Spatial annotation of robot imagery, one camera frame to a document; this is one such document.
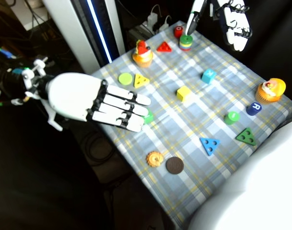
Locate green cable with blue plug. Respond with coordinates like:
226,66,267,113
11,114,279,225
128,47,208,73
0,44,17,60

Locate blue yellow plaid tablecloth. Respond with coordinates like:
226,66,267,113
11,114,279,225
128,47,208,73
92,20,292,230

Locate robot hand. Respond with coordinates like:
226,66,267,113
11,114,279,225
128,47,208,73
47,72,152,133
185,0,253,52

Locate green triangle block with holes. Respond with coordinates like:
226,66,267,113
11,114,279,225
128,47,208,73
235,127,257,147

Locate blue cube letter K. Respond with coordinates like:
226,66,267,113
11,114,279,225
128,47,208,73
201,69,218,84

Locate green cube block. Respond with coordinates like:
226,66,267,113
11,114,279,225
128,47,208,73
143,109,154,125

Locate black cable coil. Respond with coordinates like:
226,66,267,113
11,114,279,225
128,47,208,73
84,131,116,167

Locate red triangle block with holes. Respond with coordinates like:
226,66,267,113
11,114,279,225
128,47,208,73
156,41,173,53

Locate white column with blue strip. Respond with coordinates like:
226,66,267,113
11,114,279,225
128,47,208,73
41,0,126,75

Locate light green disc block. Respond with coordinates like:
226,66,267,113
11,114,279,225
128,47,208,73
118,72,134,86

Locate green cylinder block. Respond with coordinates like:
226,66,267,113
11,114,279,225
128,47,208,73
223,111,241,126

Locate grey metal box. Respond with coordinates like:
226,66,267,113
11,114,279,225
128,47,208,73
128,25,152,46

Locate yellow cube block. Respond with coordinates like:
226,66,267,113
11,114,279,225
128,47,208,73
176,85,192,103

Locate red cylinder block letter O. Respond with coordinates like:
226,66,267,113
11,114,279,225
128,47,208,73
174,25,184,39

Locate coloured ring stack toy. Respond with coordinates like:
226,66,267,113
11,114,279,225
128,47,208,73
178,34,192,52

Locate yellow triangle block with holes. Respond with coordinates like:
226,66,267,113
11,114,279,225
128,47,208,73
133,73,151,89

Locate blue cylinder block letter R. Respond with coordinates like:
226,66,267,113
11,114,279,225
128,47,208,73
246,102,262,116

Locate toy cupcake with yellow ball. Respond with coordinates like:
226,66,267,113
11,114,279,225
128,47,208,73
255,77,287,104

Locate white plug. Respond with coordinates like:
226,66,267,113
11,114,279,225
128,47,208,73
159,21,172,32

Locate white power adapter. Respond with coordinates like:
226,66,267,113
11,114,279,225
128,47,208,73
147,12,159,27

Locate yellow toy cookie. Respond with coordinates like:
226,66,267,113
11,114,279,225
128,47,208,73
146,151,164,167

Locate toy cupcake with strawberry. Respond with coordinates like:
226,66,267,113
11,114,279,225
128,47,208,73
132,39,153,68

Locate white box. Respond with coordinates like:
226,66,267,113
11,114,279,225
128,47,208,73
10,0,50,32

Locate blue triangle block with holes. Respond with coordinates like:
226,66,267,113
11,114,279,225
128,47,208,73
199,137,221,157

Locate white power strip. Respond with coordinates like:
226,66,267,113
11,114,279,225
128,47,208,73
142,20,170,35

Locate white robot body shell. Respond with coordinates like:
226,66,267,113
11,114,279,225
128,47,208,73
187,117,292,230

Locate brown chocolate toy cookie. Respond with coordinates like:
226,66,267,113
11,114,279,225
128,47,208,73
165,156,185,175

